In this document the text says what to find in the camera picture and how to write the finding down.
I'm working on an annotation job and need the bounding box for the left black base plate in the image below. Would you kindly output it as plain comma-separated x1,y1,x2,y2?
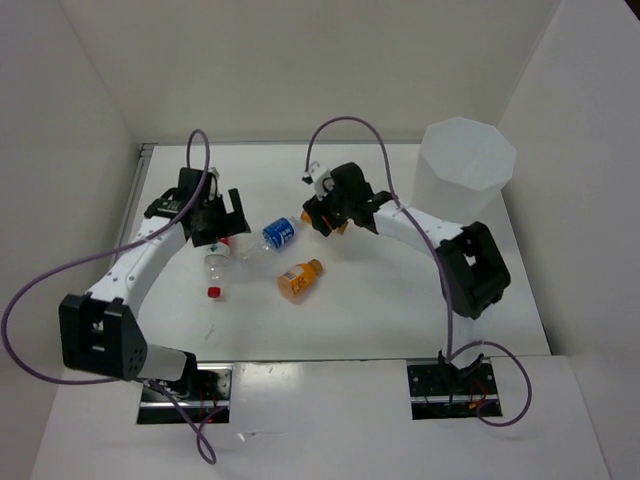
136,365,233,425

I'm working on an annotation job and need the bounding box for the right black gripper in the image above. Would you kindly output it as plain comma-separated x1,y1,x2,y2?
303,177,354,236

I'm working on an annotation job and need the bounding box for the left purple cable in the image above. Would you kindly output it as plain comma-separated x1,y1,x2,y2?
2,128,221,464

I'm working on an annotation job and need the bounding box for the blue label plastic bottle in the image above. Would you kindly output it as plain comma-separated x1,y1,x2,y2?
239,216,302,268

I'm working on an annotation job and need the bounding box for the purple cable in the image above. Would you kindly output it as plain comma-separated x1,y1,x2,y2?
304,116,533,426
2,128,221,464

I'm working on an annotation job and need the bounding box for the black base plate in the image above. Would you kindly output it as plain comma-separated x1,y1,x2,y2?
136,365,233,425
406,357,502,420

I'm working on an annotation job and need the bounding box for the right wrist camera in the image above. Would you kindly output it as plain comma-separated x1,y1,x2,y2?
302,161,335,200

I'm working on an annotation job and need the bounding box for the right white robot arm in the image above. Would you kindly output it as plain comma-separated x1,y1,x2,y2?
302,162,511,393

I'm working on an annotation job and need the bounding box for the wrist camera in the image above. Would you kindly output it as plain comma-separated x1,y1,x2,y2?
208,167,220,200
302,161,335,200

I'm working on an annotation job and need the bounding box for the orange plastic bottle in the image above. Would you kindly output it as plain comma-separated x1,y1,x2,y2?
277,259,324,301

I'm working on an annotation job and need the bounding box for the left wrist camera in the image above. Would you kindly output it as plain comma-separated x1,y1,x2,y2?
208,167,220,200

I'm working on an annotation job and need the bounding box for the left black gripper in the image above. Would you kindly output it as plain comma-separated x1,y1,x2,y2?
192,188,250,247

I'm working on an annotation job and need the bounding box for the translucent white bin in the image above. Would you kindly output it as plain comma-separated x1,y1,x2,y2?
410,117,516,225

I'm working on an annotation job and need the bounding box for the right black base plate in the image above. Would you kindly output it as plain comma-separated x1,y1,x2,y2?
406,357,502,420

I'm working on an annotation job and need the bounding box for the red label plastic bottle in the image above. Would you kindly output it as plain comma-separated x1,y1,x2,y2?
203,237,233,302

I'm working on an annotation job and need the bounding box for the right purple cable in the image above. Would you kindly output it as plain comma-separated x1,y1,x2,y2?
304,116,533,426

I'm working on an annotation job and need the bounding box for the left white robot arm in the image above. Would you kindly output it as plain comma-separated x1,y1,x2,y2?
59,167,250,400

